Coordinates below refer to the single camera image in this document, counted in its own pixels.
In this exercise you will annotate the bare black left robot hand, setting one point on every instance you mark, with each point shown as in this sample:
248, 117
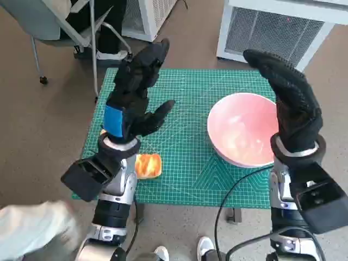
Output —
130, 81

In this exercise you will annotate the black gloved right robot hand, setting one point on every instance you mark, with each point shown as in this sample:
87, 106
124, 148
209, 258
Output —
293, 103

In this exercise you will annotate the pink bowl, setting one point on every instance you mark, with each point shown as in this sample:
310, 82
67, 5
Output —
239, 122

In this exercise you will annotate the striped orange bread loaf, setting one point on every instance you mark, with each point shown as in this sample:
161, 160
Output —
149, 166

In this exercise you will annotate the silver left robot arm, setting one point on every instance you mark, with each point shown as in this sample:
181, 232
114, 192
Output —
114, 206

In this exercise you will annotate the person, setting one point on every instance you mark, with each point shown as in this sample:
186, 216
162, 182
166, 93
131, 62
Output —
111, 32
32, 228
204, 247

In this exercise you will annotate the green cutting mat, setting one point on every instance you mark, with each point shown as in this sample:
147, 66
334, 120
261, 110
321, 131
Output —
185, 108

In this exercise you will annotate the small white mesh cabinet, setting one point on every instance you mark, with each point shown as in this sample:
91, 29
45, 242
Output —
146, 16

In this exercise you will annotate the large white mesh cabinet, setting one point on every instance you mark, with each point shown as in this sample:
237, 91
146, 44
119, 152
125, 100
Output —
272, 32

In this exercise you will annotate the dark table leg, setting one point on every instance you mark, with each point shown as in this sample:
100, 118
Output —
141, 213
235, 216

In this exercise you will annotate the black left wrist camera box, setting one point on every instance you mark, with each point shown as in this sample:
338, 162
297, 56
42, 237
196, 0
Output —
87, 176

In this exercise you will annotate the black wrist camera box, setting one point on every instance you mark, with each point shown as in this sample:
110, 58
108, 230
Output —
87, 176
320, 206

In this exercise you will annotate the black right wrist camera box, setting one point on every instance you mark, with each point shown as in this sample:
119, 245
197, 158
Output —
320, 206

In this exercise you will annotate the grey chair with metal frame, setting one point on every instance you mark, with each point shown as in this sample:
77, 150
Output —
40, 21

